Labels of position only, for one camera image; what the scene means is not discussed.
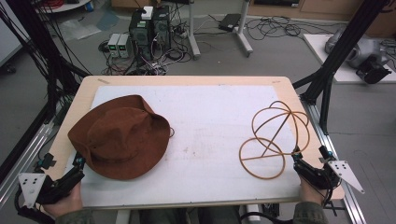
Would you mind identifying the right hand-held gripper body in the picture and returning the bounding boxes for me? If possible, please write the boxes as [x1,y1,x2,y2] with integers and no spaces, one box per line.
[293,160,365,195]

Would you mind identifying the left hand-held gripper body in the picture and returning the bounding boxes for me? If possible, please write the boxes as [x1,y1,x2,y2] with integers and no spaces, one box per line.
[18,167,86,209]

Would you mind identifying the brown wire hat stand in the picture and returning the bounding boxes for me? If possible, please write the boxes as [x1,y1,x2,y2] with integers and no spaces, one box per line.
[238,100,311,181]

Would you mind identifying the brown suede hat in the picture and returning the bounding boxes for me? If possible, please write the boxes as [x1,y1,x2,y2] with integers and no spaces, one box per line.
[67,94,176,181]

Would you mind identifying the person's left hand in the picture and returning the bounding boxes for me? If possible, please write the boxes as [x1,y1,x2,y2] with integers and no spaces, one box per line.
[42,184,84,219]

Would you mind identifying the person's right hand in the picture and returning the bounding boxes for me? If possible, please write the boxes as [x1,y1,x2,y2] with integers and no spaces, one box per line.
[299,179,328,206]

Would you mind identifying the black device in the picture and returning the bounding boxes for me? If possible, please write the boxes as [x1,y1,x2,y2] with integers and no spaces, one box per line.
[355,59,393,85]

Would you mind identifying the white table mat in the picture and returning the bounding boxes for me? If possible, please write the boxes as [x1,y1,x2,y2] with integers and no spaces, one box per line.
[64,85,303,209]

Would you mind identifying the white floor platform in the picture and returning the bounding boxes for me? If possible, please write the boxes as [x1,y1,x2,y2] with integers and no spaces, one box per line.
[303,33,396,85]

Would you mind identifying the grey robot shell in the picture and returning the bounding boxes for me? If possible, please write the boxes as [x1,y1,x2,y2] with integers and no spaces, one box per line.
[324,27,390,70]

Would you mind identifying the grey power supply unit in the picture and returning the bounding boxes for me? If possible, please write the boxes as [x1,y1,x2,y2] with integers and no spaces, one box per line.
[117,34,132,60]
[106,33,121,59]

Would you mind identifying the white cabinet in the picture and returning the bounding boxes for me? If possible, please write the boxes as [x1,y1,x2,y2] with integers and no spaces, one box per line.
[0,0,25,68]

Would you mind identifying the grey desk leg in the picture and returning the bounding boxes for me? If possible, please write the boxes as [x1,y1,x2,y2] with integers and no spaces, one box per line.
[186,0,202,61]
[233,0,254,58]

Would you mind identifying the clear plastic sheet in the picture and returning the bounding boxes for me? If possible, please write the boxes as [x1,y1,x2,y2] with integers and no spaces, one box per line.
[58,18,103,42]

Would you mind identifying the black computer tower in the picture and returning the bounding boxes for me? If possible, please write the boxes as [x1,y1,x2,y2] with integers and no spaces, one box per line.
[151,6,172,52]
[128,10,154,62]

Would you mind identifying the flat black box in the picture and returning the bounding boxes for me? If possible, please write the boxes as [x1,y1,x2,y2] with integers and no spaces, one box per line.
[218,13,243,33]

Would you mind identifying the white round table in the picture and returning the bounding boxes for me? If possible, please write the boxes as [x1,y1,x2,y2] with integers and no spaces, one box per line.
[35,0,92,14]

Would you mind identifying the small white box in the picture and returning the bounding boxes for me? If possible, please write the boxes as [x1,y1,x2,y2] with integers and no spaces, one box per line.
[141,6,154,21]

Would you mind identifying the aluminium frame rail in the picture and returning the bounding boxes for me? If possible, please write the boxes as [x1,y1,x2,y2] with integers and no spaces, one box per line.
[0,120,56,207]
[299,98,369,224]

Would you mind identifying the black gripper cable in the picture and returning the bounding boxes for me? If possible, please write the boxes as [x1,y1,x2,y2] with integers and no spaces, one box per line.
[13,188,50,224]
[238,211,294,224]

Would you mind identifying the black metal frame post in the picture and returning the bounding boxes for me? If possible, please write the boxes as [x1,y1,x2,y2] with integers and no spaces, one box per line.
[5,0,92,123]
[292,0,390,135]

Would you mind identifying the black floor cables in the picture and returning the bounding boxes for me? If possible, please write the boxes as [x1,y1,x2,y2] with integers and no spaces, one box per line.
[245,14,335,42]

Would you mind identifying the tangle of computer cables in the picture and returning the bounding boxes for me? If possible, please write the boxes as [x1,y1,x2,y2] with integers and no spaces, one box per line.
[98,39,192,77]

